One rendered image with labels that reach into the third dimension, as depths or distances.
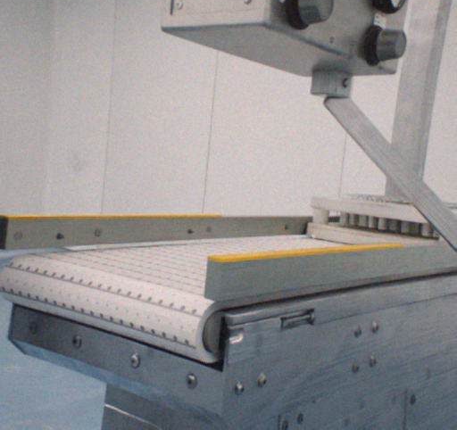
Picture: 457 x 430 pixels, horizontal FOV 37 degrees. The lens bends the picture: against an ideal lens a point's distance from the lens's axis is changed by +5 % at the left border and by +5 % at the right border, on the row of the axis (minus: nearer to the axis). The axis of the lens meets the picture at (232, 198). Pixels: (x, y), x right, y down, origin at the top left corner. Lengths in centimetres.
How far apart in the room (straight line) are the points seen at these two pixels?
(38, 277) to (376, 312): 36
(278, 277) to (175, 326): 10
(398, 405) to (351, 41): 57
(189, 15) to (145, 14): 527
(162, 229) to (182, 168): 445
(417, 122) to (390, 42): 95
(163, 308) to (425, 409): 61
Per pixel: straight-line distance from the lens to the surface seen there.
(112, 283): 62
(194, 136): 524
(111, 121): 596
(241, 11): 51
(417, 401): 107
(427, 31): 159
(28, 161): 645
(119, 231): 81
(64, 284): 65
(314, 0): 51
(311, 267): 64
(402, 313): 85
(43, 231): 74
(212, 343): 55
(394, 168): 70
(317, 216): 113
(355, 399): 87
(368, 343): 78
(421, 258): 86
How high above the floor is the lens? 102
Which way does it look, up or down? 3 degrees down
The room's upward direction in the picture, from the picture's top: 6 degrees clockwise
